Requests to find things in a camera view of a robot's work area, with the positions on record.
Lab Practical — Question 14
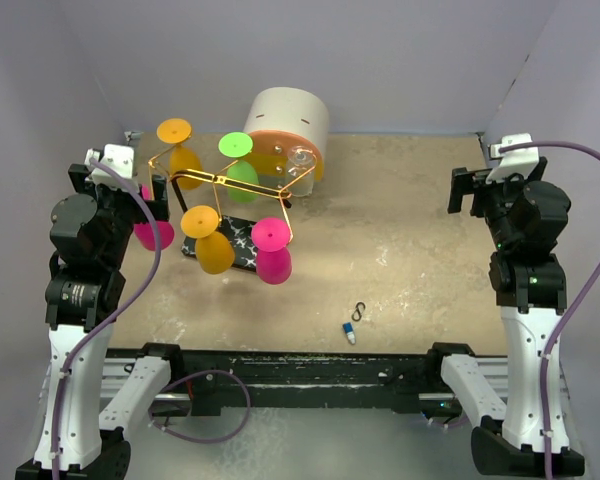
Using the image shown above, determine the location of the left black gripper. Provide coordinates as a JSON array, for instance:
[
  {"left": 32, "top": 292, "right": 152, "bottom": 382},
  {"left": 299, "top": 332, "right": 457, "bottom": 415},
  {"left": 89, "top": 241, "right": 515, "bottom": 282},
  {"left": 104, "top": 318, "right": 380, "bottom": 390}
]
[{"left": 70, "top": 163, "right": 167, "bottom": 266}]

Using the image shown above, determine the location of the pink wine glass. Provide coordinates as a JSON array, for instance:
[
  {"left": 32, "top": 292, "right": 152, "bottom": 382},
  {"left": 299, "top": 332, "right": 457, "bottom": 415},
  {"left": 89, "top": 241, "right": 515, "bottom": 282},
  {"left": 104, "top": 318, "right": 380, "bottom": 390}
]
[
  {"left": 133, "top": 184, "right": 175, "bottom": 251},
  {"left": 251, "top": 217, "right": 292, "bottom": 285}
]

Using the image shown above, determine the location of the orange wine glass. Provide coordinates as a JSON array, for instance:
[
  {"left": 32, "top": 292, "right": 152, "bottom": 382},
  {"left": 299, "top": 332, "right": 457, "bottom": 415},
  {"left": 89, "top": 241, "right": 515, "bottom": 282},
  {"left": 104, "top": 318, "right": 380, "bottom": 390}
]
[
  {"left": 180, "top": 205, "right": 235, "bottom": 275},
  {"left": 156, "top": 118, "right": 203, "bottom": 174}
]

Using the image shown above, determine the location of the green wine glass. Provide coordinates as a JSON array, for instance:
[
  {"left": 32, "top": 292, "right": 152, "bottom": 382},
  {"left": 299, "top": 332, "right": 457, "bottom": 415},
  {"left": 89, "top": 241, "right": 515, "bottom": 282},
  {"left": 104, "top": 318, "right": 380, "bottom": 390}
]
[{"left": 218, "top": 132, "right": 259, "bottom": 185}]

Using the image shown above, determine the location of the pink wine glass front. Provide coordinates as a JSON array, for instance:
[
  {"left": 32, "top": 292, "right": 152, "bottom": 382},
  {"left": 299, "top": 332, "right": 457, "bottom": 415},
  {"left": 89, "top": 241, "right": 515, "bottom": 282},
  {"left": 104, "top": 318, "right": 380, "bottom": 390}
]
[{"left": 251, "top": 217, "right": 292, "bottom": 285}]

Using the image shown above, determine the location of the clear wine glass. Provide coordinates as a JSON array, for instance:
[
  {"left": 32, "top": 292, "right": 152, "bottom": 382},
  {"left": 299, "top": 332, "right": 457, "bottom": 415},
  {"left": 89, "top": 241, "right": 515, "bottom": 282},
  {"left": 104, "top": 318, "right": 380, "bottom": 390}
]
[{"left": 285, "top": 146, "right": 317, "bottom": 197}]

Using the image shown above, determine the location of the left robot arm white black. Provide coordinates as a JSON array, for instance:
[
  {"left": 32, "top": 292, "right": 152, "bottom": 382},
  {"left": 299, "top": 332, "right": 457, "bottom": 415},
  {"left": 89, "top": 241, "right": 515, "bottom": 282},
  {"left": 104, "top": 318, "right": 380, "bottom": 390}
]
[{"left": 15, "top": 161, "right": 186, "bottom": 479}]

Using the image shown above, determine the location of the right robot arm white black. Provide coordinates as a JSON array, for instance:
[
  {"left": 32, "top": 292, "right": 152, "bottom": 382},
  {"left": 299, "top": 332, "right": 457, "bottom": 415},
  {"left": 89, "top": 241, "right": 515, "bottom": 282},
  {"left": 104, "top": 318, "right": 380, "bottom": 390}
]
[{"left": 424, "top": 168, "right": 585, "bottom": 479}]

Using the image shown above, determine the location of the white round drawer cabinet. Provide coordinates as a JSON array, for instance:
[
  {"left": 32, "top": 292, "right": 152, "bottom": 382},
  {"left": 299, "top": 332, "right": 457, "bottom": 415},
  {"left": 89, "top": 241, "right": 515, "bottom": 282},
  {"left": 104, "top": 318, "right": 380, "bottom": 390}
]
[{"left": 243, "top": 87, "right": 329, "bottom": 181}]

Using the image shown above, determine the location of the black s-hook carabiner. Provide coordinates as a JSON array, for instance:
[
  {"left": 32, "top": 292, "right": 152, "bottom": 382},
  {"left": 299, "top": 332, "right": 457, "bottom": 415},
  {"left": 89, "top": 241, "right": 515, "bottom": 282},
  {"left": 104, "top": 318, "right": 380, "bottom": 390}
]
[{"left": 351, "top": 301, "right": 366, "bottom": 322}]

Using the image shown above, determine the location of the small blue white bottle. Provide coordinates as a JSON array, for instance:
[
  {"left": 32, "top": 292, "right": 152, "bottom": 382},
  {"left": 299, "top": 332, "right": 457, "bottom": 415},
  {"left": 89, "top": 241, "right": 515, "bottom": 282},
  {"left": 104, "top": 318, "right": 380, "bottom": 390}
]
[{"left": 342, "top": 322, "right": 356, "bottom": 345}]

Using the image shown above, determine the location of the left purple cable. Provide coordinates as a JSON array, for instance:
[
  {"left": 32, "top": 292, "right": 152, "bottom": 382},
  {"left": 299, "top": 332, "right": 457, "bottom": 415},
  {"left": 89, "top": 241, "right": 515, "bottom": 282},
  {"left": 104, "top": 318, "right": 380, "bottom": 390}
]
[{"left": 49, "top": 158, "right": 164, "bottom": 480}]

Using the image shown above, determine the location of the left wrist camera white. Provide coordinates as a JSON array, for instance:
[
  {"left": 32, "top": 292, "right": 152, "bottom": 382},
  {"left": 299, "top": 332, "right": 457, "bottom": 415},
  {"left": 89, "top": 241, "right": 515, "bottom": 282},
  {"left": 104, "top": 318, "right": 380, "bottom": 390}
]
[{"left": 84, "top": 144, "right": 138, "bottom": 189}]

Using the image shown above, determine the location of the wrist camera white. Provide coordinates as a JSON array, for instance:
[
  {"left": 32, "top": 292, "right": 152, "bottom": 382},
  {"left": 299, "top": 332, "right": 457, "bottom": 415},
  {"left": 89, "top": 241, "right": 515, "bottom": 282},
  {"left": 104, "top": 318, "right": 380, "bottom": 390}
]
[
  {"left": 486, "top": 133, "right": 540, "bottom": 184},
  {"left": 84, "top": 144, "right": 138, "bottom": 189}
]

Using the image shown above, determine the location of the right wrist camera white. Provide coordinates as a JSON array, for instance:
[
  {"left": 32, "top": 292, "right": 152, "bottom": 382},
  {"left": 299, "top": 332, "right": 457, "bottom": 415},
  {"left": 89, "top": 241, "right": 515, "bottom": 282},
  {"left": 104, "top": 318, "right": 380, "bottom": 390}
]
[{"left": 486, "top": 133, "right": 540, "bottom": 184}]

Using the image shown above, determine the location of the gold wire wine glass rack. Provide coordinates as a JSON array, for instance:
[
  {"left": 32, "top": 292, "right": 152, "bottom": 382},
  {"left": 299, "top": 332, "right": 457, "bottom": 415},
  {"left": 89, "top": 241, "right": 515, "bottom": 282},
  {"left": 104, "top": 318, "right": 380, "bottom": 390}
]
[{"left": 148, "top": 146, "right": 294, "bottom": 272}]

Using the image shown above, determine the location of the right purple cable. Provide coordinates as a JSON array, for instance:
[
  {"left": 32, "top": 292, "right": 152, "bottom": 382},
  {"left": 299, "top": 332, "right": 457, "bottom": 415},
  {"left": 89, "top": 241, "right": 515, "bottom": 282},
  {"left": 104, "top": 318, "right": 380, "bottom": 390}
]
[{"left": 497, "top": 141, "right": 600, "bottom": 480}]

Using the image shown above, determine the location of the purple cable loop under rail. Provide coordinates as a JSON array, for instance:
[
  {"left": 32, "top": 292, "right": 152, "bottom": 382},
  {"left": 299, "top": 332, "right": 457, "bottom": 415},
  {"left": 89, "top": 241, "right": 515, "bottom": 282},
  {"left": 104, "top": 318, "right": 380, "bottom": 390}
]
[{"left": 147, "top": 368, "right": 251, "bottom": 444}]

